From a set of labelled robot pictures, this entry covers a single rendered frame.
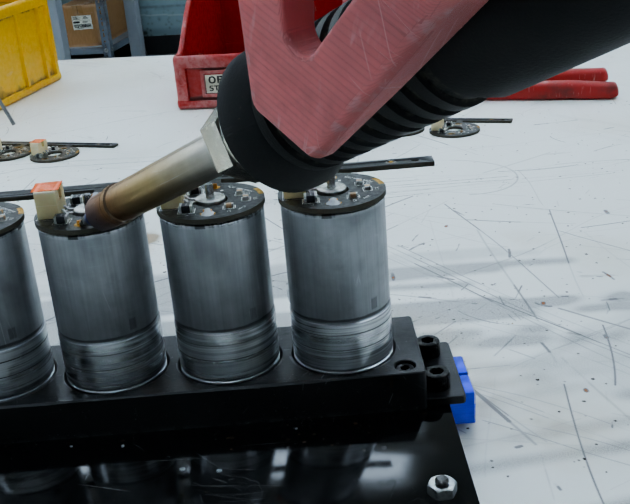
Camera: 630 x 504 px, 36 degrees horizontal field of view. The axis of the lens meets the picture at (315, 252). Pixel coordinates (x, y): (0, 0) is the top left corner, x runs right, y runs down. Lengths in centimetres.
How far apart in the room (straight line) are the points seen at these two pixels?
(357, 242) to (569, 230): 16
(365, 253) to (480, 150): 25
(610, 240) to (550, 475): 14
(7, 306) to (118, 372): 3
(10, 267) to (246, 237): 5
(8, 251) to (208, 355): 5
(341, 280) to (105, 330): 6
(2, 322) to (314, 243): 7
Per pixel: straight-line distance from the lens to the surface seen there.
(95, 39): 461
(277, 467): 22
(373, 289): 22
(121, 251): 22
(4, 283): 23
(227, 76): 15
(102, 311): 23
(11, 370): 24
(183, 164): 18
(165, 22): 497
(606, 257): 34
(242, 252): 22
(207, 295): 22
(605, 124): 50
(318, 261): 22
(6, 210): 24
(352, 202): 21
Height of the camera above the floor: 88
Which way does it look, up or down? 23 degrees down
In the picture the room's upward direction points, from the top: 5 degrees counter-clockwise
